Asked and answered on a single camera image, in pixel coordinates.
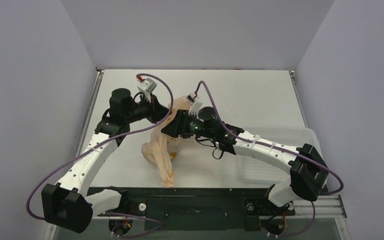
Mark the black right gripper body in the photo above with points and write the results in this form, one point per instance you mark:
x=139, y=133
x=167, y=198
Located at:
x=179, y=123

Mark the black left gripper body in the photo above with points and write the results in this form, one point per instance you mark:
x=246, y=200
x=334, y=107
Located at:
x=137, y=112

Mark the orange translucent plastic bag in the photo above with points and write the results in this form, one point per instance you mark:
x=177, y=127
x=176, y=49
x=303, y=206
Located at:
x=162, y=149

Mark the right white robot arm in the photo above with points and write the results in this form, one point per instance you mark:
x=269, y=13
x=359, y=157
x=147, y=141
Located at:
x=304, y=165

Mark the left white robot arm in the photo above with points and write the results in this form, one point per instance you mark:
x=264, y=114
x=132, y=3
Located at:
x=66, y=203

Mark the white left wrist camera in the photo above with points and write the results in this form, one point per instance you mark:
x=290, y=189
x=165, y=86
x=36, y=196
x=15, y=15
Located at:
x=146, y=87

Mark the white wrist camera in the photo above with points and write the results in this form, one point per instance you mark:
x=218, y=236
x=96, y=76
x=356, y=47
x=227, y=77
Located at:
x=195, y=104
x=146, y=87

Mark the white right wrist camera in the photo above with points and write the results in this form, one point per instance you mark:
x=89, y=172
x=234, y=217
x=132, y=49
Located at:
x=195, y=104

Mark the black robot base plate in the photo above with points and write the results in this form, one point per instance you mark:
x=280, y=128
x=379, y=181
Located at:
x=200, y=222

